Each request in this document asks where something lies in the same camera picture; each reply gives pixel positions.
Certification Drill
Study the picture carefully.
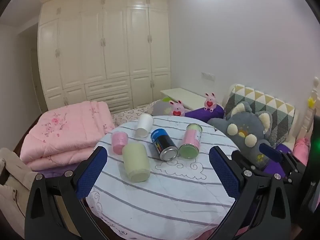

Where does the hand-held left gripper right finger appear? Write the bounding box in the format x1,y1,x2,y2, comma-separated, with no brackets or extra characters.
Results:
209,145,292,240

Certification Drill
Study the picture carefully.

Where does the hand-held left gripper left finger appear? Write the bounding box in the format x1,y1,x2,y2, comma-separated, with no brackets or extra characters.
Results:
24,146,108,240

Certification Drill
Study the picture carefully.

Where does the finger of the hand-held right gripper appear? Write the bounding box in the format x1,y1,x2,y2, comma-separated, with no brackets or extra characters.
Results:
259,143,307,179
231,150,272,178

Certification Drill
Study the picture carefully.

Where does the pale yellow cup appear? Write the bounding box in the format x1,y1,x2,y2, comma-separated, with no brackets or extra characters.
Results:
122,143,151,183

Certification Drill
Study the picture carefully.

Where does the pink and green cup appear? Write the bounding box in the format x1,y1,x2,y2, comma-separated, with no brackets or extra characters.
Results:
179,123,202,159

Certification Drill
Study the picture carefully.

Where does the blue can-shaped cup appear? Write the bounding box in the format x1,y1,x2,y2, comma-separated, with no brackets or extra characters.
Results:
150,128,179,161

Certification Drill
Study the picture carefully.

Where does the white paper cup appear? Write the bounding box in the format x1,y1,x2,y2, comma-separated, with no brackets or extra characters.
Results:
135,113,154,138

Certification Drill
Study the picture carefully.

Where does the purple cloth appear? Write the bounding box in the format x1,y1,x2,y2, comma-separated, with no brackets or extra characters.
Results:
260,142,292,178

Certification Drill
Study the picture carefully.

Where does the pink plush item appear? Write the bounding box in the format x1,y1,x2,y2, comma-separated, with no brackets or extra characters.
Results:
292,137,312,166

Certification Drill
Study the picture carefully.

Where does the grey cat plush toy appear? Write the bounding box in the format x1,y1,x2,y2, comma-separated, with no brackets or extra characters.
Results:
207,101,275,170

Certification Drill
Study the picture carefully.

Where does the triangle pattern pillow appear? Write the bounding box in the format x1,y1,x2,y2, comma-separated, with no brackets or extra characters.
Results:
224,84,297,148

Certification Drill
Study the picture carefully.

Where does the white bed headboard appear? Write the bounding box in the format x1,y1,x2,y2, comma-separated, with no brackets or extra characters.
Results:
295,76,320,144

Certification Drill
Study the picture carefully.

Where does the folded pink quilt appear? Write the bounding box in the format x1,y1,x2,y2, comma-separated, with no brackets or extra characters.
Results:
19,101,116,173

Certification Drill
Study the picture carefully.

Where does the striped white tablecloth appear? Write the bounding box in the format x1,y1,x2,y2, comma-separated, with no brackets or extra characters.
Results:
85,115,242,240

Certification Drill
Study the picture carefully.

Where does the purple pillow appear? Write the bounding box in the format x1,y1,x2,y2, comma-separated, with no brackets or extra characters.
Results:
185,104,225,125

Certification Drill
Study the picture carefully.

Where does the pink bunny plush toy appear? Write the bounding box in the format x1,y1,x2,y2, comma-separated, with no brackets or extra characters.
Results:
204,92,217,112
168,100,186,117

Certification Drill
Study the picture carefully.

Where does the heart print bedsheet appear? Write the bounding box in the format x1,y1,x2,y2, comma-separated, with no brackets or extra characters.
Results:
111,101,158,128

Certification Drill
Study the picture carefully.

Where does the beige jacket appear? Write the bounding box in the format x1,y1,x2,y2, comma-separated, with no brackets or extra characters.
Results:
0,147,42,233

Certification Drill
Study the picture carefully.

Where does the white bedside table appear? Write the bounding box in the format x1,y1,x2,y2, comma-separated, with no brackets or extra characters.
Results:
160,88,208,111

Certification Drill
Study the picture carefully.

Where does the grey round cushion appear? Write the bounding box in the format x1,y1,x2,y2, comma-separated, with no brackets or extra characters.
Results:
149,97,192,117

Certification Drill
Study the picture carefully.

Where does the cream wardrobe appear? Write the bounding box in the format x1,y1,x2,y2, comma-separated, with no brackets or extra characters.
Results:
37,0,173,113

